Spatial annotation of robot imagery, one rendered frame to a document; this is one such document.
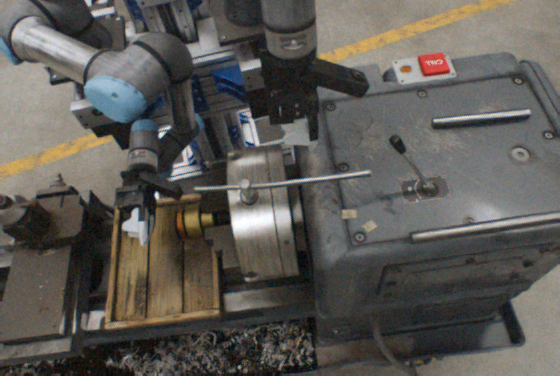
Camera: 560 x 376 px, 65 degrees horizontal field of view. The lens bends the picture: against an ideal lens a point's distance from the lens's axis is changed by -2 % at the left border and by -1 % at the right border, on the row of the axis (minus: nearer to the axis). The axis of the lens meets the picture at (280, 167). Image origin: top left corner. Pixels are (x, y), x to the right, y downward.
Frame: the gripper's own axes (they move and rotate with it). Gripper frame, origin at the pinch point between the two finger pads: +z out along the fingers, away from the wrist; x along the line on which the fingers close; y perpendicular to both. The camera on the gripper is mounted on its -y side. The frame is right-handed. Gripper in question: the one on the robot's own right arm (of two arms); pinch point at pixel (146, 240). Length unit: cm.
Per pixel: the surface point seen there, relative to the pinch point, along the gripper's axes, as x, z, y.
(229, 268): 1.3, 10.4, -19.9
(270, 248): 8.1, 10.0, -30.0
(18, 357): -15.3, 19.3, 37.2
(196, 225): 2.8, -0.5, -13.0
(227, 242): 1.7, 4.3, -19.8
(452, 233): 18, 16, -64
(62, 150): -105, -117, 95
